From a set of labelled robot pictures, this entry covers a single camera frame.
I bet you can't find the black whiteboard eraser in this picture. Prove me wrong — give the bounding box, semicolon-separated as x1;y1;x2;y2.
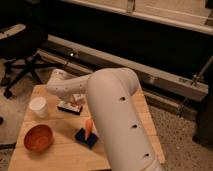
57;101;83;115

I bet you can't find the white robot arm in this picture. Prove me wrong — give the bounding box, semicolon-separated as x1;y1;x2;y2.
46;68;164;171

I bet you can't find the orange toy carrot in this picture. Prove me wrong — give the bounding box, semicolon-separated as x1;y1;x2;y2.
85;119;93;140

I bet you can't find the blue sponge cloth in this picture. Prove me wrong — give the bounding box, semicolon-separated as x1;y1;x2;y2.
75;128;98;149

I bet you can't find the wooden table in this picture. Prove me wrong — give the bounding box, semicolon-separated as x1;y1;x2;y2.
9;85;165;171

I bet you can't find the white paper cup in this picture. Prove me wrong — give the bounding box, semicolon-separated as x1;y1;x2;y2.
29;97;48;118

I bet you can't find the orange bowl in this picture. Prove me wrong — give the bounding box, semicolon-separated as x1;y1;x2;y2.
23;124;53;153

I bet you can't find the black office chair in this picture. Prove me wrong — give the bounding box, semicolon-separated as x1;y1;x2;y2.
0;23;60;98

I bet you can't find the black cable on floor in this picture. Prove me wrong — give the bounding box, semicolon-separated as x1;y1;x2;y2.
61;49;77;71

